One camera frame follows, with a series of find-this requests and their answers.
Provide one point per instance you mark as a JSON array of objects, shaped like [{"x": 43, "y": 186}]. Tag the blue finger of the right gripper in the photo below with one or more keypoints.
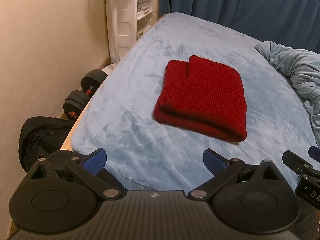
[{"x": 314, "y": 151}]

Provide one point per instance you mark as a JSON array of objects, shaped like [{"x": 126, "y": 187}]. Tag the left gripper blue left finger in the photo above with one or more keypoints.
[{"x": 89, "y": 171}]

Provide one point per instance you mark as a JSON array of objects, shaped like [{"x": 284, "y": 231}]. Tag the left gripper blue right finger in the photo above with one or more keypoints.
[{"x": 224, "y": 171}]

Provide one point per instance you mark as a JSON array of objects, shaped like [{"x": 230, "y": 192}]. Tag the red knit sweater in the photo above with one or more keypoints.
[{"x": 203, "y": 96}]

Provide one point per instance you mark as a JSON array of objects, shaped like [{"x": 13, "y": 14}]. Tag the black bag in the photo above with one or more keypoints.
[{"x": 40, "y": 136}]

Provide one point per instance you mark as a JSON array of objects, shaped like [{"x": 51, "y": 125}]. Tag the black dumbbell near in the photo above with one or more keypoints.
[{"x": 75, "y": 103}]

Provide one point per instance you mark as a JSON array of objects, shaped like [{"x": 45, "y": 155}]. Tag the black dumbbell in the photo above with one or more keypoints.
[
  {"x": 93, "y": 80},
  {"x": 75, "y": 103}
]

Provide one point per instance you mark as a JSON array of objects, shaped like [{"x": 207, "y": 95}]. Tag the grey blue duvet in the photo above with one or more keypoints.
[{"x": 301, "y": 67}]

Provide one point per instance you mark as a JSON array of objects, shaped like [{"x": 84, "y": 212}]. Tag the black dumbbell far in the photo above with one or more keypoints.
[{"x": 93, "y": 80}]

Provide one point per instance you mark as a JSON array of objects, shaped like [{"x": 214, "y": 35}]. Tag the light blue bed sheet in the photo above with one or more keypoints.
[{"x": 144, "y": 154}]

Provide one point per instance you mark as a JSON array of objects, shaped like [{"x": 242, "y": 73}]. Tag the dark blue curtain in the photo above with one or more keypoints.
[{"x": 293, "y": 23}]

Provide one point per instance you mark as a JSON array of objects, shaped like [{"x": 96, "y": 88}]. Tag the white standing fan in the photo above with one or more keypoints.
[{"x": 121, "y": 16}]

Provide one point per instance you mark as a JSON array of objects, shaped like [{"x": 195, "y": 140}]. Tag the white bookshelf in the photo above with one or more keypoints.
[{"x": 147, "y": 15}]

